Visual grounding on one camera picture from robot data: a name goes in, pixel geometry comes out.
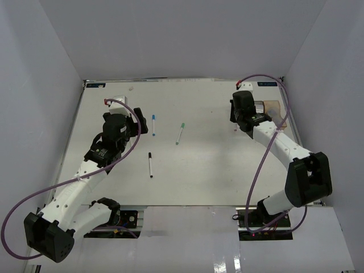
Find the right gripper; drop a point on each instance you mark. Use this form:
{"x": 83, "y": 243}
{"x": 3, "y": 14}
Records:
{"x": 231, "y": 117}

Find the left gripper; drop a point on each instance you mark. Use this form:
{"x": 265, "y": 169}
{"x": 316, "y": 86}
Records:
{"x": 143, "y": 121}

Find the black marker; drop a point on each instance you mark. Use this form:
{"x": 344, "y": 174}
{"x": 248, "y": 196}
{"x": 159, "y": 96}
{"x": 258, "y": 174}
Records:
{"x": 150, "y": 164}

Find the large tape roll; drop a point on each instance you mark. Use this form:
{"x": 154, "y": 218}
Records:
{"x": 259, "y": 105}

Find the green marker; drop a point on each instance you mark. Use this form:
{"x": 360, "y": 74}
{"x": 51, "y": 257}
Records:
{"x": 179, "y": 134}

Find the paper clip jar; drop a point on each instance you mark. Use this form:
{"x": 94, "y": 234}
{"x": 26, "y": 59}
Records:
{"x": 273, "y": 112}

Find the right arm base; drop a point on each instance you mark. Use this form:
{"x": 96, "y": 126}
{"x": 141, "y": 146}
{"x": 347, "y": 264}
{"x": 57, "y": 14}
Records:
{"x": 279, "y": 231}

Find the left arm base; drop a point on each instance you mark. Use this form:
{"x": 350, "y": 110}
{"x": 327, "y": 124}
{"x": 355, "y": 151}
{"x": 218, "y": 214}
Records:
{"x": 128, "y": 227}

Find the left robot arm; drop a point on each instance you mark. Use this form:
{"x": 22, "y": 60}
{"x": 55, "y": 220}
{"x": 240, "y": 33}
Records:
{"x": 53, "y": 231}

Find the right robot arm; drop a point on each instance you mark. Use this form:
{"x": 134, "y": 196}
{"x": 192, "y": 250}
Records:
{"x": 308, "y": 174}

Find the blue marker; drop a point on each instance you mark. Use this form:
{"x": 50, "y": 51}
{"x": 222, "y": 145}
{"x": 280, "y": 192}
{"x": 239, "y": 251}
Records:
{"x": 153, "y": 125}

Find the amber bin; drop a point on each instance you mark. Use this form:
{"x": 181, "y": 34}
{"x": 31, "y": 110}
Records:
{"x": 273, "y": 103}

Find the right blue label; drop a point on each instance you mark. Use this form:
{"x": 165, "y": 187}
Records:
{"x": 266, "y": 84}

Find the blue label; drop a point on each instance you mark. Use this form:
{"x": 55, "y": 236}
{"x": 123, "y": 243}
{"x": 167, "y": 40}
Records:
{"x": 266, "y": 84}
{"x": 95, "y": 85}

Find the left blue label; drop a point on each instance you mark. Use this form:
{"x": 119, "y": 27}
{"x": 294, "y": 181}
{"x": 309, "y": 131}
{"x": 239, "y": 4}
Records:
{"x": 95, "y": 85}

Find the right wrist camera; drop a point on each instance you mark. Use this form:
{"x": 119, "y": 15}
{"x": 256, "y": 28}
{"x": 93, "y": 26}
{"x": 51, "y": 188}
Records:
{"x": 244, "y": 86}

